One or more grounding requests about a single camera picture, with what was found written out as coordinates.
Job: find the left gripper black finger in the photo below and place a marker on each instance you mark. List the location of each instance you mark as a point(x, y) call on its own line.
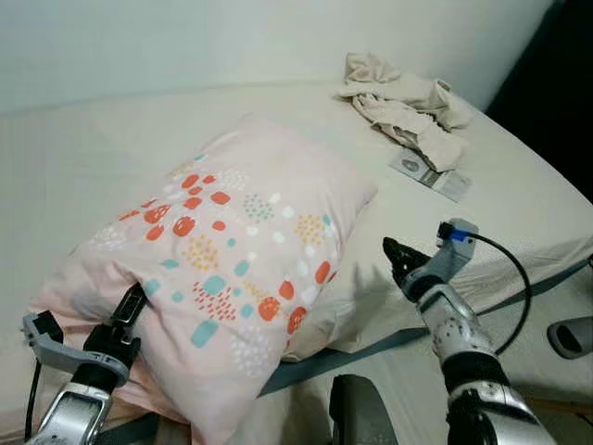
point(135, 304)

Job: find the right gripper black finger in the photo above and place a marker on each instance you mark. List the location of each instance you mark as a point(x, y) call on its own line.
point(398, 248)
point(399, 270)

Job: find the pink pillow with coloured spots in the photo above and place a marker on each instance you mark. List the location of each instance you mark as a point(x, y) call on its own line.
point(232, 241)

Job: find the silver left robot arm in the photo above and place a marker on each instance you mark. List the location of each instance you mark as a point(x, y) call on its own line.
point(69, 417)

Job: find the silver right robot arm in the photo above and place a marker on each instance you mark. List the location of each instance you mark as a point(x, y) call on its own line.
point(463, 343)

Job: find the flat grey white packet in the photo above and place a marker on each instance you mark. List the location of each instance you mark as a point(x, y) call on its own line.
point(445, 184)

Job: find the grey slipper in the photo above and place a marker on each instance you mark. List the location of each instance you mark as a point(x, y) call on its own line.
point(570, 338)

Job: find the crumpled beige clothes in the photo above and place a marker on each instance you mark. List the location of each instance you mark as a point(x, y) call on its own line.
point(398, 102)

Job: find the blue bed base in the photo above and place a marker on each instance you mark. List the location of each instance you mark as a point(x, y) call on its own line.
point(296, 375)

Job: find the dark grey robot leg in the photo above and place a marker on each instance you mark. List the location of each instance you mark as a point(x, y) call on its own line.
point(361, 413)

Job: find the bed with cream sheet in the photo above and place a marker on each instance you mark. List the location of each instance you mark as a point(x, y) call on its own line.
point(93, 158)

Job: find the tall black case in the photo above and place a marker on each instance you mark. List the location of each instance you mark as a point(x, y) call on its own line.
point(556, 93)

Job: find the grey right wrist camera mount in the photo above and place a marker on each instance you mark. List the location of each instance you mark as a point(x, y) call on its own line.
point(456, 246)

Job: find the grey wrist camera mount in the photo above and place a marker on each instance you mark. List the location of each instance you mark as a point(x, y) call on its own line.
point(42, 336)
point(456, 246)

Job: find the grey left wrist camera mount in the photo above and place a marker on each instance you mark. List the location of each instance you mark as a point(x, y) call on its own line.
point(42, 336)

